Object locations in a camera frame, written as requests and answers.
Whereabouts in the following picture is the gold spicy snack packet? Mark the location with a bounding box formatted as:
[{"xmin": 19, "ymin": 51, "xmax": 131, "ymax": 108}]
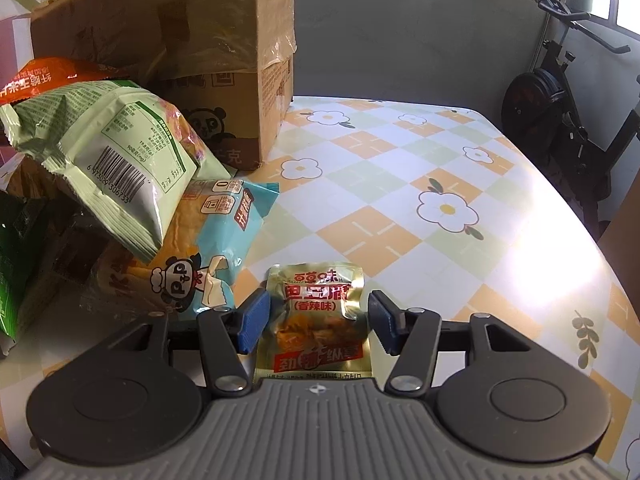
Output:
[{"xmin": 254, "ymin": 261, "xmax": 372, "ymax": 382}]

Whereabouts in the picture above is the blue panda bread packet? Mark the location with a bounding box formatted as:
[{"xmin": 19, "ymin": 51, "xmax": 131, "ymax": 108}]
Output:
[{"xmin": 93, "ymin": 179, "xmax": 280, "ymax": 318}]

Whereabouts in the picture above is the light green snack bag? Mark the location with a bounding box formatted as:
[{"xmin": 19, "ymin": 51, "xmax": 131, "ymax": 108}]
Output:
[{"xmin": 1, "ymin": 80, "xmax": 228, "ymax": 262}]

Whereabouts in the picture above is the orange snack bag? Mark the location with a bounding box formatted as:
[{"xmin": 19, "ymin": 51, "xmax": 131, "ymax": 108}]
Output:
[{"xmin": 0, "ymin": 58, "xmax": 127, "ymax": 105}]

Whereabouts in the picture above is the dark green snack bag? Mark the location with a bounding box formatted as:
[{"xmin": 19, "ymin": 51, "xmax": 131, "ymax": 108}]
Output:
[{"xmin": 0, "ymin": 190, "xmax": 109, "ymax": 356}]

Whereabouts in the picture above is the black exercise bike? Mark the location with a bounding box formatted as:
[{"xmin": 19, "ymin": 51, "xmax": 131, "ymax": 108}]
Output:
[{"xmin": 501, "ymin": 0, "xmax": 640, "ymax": 241}]

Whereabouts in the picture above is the brown cardboard box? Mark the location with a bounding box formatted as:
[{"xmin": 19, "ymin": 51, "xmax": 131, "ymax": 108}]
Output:
[{"xmin": 30, "ymin": 0, "xmax": 296, "ymax": 170}]

